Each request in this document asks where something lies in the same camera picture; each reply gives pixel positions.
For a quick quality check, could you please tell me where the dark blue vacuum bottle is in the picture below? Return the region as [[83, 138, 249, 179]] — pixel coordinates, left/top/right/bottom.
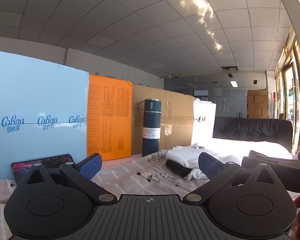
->
[[137, 99, 162, 157]]

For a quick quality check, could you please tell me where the black smartphone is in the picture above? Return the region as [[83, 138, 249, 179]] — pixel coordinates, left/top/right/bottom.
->
[[11, 154, 74, 185]]

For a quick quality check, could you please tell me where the white bag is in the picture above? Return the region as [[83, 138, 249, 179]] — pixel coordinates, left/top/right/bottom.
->
[[191, 97, 217, 147]]

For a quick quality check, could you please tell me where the brown cardboard box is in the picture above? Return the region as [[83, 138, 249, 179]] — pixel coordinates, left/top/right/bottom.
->
[[131, 84, 195, 155]]

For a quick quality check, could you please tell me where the black leather sofa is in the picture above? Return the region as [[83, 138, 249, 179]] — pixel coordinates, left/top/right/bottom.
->
[[212, 117, 293, 153]]

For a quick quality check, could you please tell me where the white T-shirt with black trim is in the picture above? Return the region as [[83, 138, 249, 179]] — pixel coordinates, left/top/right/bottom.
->
[[165, 144, 240, 180]]

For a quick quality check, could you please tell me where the stack of cardboard boxes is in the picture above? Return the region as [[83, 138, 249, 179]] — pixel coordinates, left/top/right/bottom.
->
[[247, 89, 269, 119]]

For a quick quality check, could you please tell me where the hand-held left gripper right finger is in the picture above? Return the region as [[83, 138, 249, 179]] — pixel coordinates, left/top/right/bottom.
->
[[182, 152, 278, 203]]

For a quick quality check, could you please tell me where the orange box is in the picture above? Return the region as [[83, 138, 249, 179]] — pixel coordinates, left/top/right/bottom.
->
[[86, 74, 133, 162]]

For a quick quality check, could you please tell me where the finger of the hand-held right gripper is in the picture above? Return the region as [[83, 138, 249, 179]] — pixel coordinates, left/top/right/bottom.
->
[[242, 156, 273, 168], [249, 150, 299, 161]]

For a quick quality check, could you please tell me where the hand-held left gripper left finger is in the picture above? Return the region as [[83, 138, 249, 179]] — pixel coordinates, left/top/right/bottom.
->
[[24, 152, 118, 204]]

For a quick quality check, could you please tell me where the light blue printed box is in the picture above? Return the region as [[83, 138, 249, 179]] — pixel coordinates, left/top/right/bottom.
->
[[0, 49, 90, 178]]

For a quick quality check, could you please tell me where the gold framed glass door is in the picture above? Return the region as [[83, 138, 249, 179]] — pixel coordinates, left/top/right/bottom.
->
[[275, 25, 300, 155]]

